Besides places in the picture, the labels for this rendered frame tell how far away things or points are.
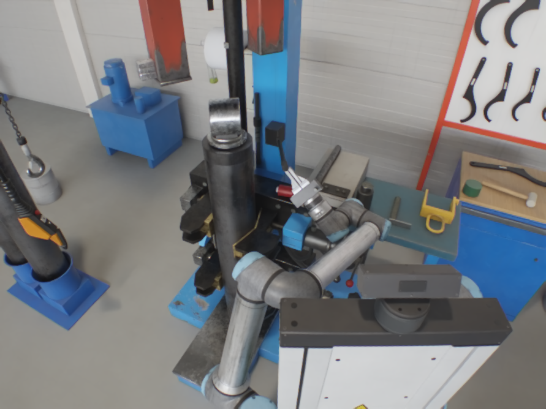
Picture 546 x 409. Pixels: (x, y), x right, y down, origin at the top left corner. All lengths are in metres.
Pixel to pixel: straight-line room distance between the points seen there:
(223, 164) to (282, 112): 0.48
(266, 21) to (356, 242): 0.86
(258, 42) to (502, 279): 2.18
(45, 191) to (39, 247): 1.51
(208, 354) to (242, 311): 1.19
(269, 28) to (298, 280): 0.89
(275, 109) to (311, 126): 1.88
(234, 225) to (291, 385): 1.10
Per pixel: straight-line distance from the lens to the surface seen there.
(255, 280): 1.08
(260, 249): 1.65
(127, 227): 3.45
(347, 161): 1.91
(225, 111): 1.40
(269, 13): 1.38
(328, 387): 0.70
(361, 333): 0.52
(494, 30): 3.12
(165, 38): 1.23
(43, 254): 2.63
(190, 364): 2.33
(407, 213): 1.86
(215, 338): 2.38
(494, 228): 2.45
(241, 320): 1.20
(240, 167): 1.48
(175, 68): 1.27
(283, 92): 1.74
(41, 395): 2.77
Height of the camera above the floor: 2.23
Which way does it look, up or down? 41 degrees down
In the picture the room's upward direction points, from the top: straight up
